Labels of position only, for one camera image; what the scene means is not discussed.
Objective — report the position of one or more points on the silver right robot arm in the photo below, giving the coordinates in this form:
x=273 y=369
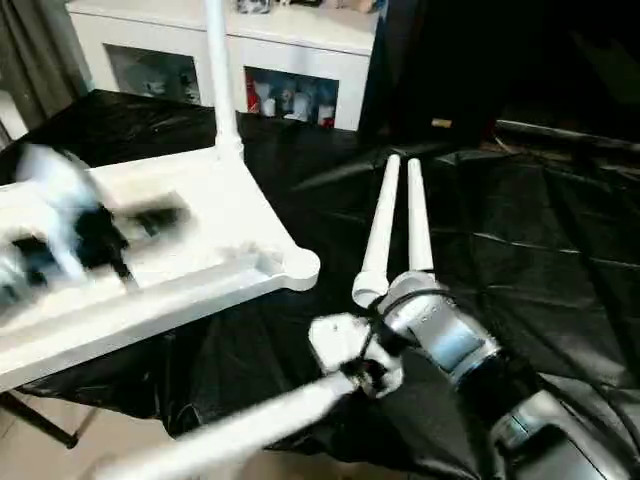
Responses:
x=470 y=350

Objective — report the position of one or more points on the black plastic mat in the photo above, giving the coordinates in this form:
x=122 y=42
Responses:
x=540 y=240

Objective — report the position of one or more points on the white plastic table top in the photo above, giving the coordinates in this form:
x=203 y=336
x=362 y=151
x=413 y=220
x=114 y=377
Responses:
x=200 y=230

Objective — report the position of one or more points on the white plastic table leg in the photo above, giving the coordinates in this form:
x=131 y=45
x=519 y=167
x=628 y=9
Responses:
x=240 y=430
x=222 y=80
x=418 y=220
x=380 y=230

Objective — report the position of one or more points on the white sideboard cabinet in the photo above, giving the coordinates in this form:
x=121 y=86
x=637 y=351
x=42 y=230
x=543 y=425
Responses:
x=280 y=30

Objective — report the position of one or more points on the small yellow tag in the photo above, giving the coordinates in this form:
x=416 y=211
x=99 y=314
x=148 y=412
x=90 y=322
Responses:
x=441 y=123

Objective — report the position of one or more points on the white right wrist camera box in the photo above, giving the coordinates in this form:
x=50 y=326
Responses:
x=345 y=345

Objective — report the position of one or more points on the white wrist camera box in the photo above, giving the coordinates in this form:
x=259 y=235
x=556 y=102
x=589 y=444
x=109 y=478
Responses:
x=60 y=200
x=345 y=345

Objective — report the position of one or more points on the small white cup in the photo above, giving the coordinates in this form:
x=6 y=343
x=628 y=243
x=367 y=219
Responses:
x=266 y=103
x=326 y=116
x=300 y=110

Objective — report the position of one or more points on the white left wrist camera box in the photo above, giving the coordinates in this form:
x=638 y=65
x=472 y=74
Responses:
x=60 y=200

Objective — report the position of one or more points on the beige curtain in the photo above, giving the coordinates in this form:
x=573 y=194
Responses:
x=35 y=50

